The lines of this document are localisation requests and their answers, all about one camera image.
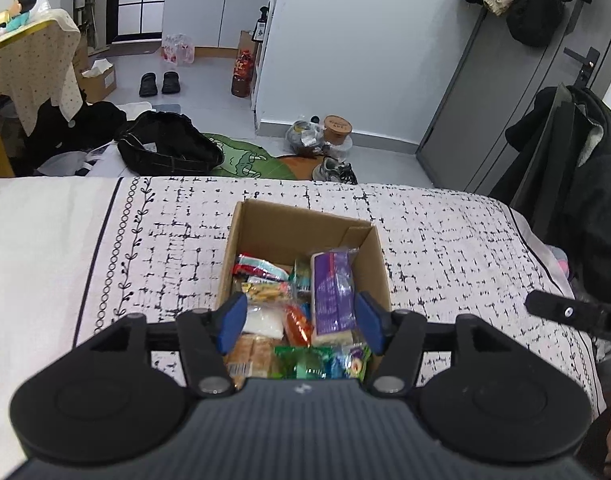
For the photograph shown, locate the black framed glass door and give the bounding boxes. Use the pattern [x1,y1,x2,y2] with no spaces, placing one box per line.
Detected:
[102,0,168,46]

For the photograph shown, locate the clear plastic bag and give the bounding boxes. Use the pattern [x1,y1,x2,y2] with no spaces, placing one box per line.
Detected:
[285,119,326,148]

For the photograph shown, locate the grey door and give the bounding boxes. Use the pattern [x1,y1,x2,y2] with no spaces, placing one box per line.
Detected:
[418,0,611,196]

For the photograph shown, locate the white cabinet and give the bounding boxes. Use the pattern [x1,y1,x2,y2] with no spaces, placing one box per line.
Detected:
[161,0,283,51]

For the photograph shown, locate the dark green foil packet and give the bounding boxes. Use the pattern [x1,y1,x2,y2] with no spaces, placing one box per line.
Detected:
[275,345,333,380]

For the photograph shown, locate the white bed sheet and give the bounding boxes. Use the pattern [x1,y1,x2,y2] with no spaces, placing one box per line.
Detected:
[0,176,123,480]

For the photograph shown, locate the orange floor mat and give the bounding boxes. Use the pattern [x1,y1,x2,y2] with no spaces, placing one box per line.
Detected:
[272,155,326,181]

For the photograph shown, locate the dotted beige cloth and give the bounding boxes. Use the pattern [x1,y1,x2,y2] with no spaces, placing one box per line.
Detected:
[0,9,83,136]

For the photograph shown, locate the black bag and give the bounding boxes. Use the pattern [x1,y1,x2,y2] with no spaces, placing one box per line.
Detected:
[116,111,225,177]

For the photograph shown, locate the red snack packet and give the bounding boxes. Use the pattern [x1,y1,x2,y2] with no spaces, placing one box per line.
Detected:
[234,254,290,282]

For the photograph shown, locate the pink blue cloth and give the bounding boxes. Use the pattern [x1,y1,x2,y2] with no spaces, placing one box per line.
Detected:
[550,245,571,273]

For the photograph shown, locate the pack of water bottles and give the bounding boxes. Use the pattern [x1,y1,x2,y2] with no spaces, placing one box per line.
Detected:
[162,34,196,66]

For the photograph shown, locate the white snack packet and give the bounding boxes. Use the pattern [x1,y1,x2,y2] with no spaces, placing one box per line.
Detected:
[242,305,286,338]

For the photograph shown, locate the grey sneakers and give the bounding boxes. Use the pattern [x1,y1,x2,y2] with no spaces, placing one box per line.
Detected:
[313,157,359,185]

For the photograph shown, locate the standing fan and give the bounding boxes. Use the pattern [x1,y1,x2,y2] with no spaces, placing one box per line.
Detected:
[60,0,93,51]

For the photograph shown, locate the small brown snack packet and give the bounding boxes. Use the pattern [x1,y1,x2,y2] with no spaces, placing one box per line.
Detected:
[241,280,292,303]

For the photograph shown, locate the doll figure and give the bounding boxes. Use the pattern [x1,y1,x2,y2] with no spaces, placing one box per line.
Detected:
[5,0,38,31]

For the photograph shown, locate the brown carton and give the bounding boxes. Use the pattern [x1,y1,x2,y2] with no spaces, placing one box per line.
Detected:
[239,30,261,61]

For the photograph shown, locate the cardboard box with tissue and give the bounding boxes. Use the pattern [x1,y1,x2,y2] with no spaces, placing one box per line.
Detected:
[78,59,117,103]

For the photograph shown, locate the brown noodle cup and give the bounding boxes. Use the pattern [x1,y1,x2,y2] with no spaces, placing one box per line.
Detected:
[323,115,353,145]

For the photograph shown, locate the brown cardboard box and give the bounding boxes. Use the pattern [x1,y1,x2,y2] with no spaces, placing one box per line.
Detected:
[216,199,392,386]

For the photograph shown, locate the black hanging clothes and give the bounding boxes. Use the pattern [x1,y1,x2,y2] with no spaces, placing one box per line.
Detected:
[460,0,596,47]

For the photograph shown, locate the green floor mat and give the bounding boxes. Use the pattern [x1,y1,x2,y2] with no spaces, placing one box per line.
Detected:
[200,132,276,181]

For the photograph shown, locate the purple label cake packet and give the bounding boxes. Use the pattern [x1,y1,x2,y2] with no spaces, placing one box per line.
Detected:
[310,247,360,347]

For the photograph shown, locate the black white patterned blanket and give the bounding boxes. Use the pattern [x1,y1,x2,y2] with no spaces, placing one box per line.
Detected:
[78,175,606,441]

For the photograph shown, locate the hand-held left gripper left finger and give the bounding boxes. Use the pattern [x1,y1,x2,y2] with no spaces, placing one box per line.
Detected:
[88,294,248,397]

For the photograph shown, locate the red label drink bottle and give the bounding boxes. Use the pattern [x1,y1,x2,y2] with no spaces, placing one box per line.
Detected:
[231,49,253,97]

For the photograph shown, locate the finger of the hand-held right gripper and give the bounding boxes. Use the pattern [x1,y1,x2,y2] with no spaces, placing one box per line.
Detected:
[525,290,606,336]

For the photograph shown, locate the long orange cracker packet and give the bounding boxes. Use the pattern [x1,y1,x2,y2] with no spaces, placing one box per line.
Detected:
[225,335,281,378]

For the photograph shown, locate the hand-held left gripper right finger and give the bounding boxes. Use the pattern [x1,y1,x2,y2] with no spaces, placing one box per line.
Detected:
[354,291,516,397]

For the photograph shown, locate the small orange snack packet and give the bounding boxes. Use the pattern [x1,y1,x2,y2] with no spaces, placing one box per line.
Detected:
[284,304,313,346]

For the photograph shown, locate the black clothing pile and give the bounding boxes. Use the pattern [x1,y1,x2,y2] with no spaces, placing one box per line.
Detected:
[22,100,128,161]

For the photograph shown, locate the black coat on rack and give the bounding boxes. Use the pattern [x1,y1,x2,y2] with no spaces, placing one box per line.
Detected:
[488,85,611,241]

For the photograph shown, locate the black spray bottle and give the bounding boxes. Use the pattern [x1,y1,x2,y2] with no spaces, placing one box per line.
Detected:
[252,6,268,43]

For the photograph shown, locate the black door handle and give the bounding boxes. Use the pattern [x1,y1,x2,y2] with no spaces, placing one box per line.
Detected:
[563,46,600,86]

